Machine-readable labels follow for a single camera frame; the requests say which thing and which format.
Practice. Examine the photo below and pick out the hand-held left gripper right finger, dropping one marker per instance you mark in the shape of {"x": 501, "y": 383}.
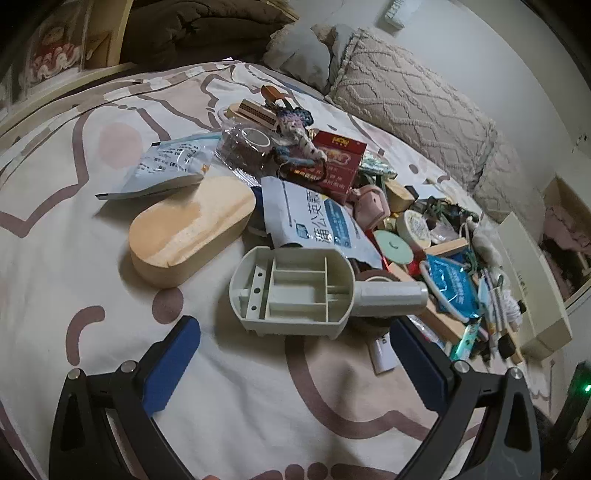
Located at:
{"x": 418, "y": 364}

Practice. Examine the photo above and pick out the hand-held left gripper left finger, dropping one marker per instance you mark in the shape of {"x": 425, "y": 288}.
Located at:
{"x": 173, "y": 360}

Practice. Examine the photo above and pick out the brown tape roll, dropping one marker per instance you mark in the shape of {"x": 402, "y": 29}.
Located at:
{"x": 374, "y": 276}

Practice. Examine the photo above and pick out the beige plastic holder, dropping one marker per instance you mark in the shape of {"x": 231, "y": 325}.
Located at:
{"x": 295, "y": 286}

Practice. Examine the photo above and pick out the white storage box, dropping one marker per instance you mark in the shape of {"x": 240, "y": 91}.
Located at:
{"x": 531, "y": 267}

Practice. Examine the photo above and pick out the small white card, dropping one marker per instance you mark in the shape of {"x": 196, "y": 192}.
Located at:
{"x": 383, "y": 355}

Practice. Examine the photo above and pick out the teal tube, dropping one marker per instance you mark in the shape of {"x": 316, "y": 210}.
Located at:
{"x": 464, "y": 344}

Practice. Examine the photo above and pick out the cartoon printed blanket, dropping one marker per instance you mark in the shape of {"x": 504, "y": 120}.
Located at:
{"x": 231, "y": 415}

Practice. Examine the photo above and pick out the small black box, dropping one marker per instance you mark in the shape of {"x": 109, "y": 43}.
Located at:
{"x": 506, "y": 345}

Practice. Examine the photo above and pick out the rectangular wooden block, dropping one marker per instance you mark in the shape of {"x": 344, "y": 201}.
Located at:
{"x": 450, "y": 248}

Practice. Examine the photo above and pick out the green round lid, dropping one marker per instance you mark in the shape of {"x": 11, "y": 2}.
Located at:
{"x": 392, "y": 245}

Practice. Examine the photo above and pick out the oval wooden block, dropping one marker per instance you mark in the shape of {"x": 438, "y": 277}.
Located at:
{"x": 184, "y": 230}

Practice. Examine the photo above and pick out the patterned tape roll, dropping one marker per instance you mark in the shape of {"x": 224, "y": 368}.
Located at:
{"x": 415, "y": 228}

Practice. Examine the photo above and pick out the dark clothes pile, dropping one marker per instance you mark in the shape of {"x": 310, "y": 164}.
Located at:
{"x": 565, "y": 263}

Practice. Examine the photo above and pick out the small pink case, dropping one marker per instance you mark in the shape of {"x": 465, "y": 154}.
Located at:
{"x": 369, "y": 203}

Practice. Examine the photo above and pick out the blue white medicine pouch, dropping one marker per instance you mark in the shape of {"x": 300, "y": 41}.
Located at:
{"x": 318, "y": 221}
{"x": 161, "y": 166}

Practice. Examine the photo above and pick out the pink clothes pile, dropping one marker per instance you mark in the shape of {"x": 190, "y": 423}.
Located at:
{"x": 565, "y": 219}

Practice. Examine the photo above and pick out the beige textured pillow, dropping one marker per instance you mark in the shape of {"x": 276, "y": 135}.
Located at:
{"x": 512, "y": 194}
{"x": 415, "y": 92}

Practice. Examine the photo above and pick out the green foil packet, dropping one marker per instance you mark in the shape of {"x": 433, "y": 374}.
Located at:
{"x": 376, "y": 166}

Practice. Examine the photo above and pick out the red cigarette box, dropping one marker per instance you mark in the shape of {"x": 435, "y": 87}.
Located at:
{"x": 341, "y": 161}

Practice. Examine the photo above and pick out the wooden closet shelf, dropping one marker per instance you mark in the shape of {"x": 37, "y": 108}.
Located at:
{"x": 565, "y": 189}

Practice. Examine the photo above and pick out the clear bag with tape roll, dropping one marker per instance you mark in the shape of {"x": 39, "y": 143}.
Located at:
{"x": 244, "y": 147}

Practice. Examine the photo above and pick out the knitted doll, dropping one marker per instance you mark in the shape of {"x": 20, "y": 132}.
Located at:
{"x": 295, "y": 134}

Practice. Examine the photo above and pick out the wooden ribbed block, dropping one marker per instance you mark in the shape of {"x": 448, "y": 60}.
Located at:
{"x": 254, "y": 115}

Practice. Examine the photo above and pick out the brown leather item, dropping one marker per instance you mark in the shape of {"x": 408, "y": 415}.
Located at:
{"x": 272, "y": 93}

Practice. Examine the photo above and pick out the red plush doll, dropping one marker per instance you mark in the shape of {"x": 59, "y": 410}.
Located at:
{"x": 53, "y": 60}

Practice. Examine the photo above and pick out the grey cushion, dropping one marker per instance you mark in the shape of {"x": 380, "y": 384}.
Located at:
{"x": 300, "y": 60}

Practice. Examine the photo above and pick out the brown comforter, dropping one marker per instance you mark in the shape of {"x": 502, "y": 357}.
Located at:
{"x": 194, "y": 32}

